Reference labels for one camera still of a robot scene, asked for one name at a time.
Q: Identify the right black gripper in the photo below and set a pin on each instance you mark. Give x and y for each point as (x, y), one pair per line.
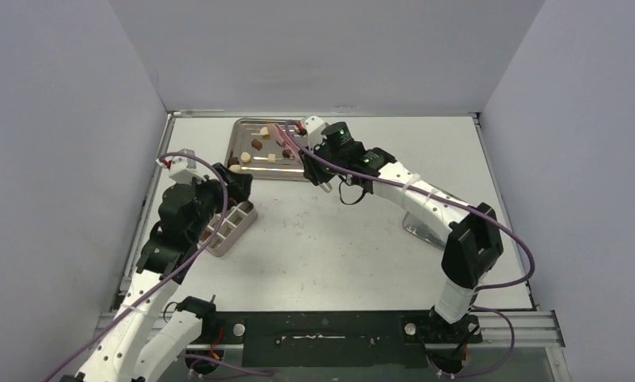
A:
(313, 170)

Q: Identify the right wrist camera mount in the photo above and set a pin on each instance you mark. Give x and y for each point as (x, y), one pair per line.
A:
(313, 125)

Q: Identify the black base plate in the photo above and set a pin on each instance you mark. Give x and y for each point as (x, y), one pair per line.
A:
(340, 339)

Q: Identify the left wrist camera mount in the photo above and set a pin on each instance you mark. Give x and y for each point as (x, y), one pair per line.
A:
(182, 170)

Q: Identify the metal tin lid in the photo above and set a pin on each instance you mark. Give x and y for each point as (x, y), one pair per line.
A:
(418, 229)

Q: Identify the steel chocolate tray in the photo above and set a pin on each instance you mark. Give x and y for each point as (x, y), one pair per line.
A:
(267, 162)

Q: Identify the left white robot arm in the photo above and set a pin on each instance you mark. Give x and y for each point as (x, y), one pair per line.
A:
(129, 350)

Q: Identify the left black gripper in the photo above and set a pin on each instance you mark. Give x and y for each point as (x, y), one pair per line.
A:
(239, 185)

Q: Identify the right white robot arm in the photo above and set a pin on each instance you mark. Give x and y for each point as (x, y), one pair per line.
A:
(469, 236)

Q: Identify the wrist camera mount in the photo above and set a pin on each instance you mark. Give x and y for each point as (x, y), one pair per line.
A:
(182, 170)
(313, 125)

